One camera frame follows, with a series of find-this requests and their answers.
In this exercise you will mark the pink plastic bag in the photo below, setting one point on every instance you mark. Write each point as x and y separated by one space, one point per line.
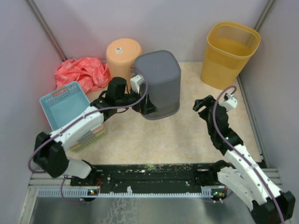
90 72

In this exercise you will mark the stacked pastel baskets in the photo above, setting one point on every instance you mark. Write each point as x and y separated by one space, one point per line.
89 138

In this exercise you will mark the yellow slatted waste bin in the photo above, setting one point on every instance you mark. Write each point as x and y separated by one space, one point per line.
229 47

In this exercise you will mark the white slotted cable duct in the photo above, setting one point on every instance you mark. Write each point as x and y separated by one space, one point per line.
89 193

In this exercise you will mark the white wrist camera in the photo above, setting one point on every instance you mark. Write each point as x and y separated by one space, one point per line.
135 82
230 102

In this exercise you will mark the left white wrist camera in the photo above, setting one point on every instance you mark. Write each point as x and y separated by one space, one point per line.
135 82

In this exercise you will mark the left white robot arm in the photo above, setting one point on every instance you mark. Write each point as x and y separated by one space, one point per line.
50 149

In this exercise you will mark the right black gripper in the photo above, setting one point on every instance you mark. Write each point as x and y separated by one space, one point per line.
207 101

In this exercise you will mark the peach capybara print bucket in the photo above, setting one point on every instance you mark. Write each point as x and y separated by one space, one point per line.
121 55

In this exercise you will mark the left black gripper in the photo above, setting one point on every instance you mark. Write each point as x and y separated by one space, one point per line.
145 107

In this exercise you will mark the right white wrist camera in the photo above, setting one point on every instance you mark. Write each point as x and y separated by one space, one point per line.
230 102

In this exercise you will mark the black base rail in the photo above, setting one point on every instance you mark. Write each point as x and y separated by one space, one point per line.
154 178

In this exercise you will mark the grey slatted waste bin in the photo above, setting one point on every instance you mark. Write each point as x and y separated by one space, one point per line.
162 73

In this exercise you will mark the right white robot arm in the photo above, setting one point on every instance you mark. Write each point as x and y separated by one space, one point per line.
267 203

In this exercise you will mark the blue plastic basket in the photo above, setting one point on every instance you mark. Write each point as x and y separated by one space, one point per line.
63 105

